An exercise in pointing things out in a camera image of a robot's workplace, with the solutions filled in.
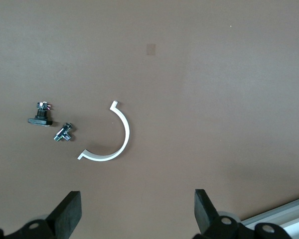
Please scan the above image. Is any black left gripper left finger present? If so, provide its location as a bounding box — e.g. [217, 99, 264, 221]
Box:
[4, 191, 83, 239]

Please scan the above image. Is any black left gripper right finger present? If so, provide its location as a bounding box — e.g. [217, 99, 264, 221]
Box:
[193, 189, 293, 239]

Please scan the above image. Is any small metal fitting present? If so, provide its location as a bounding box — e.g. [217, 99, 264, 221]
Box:
[53, 122, 76, 142]

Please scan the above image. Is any aluminium table edge rail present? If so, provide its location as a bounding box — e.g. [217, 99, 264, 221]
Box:
[241, 195, 299, 239]

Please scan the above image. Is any black switch contact part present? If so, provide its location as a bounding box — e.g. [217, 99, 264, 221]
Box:
[27, 101, 55, 127]

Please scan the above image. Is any white half ring clamp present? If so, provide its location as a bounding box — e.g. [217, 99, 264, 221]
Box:
[77, 100, 131, 162]

